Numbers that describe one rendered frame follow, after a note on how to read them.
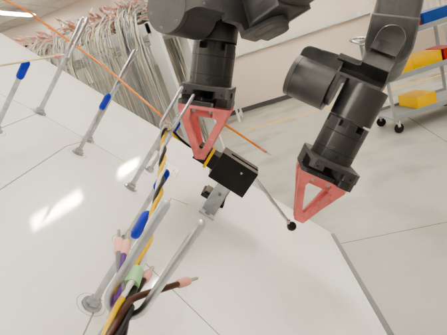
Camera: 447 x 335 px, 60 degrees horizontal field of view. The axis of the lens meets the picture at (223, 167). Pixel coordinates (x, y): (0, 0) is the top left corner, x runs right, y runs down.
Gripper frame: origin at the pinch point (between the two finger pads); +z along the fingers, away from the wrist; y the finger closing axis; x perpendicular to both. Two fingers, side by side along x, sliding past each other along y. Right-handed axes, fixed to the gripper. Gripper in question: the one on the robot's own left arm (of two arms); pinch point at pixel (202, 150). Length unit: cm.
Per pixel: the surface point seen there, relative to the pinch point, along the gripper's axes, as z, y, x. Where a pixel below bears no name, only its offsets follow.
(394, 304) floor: 84, -113, 83
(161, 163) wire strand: -2.8, 20.5, -0.8
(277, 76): -7, -801, 40
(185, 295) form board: 8.9, 21.7, 2.7
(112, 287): -2.2, 38.9, 1.9
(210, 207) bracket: 7.8, 1.4, 2.3
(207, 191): 7.2, -4.0, 1.0
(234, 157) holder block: 0.0, 1.5, 4.7
